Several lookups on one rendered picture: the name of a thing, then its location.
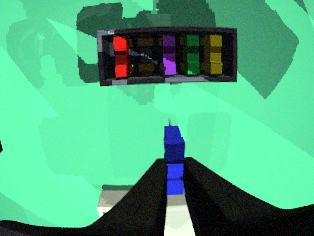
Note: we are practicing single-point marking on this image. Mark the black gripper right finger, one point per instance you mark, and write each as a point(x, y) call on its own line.
point(219, 208)

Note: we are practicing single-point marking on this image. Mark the dark grey fuse block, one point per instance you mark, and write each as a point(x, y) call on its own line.
point(203, 54)

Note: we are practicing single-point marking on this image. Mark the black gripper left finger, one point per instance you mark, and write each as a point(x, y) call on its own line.
point(142, 212)

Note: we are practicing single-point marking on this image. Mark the white rectangular tray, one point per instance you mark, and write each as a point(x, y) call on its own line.
point(177, 214)

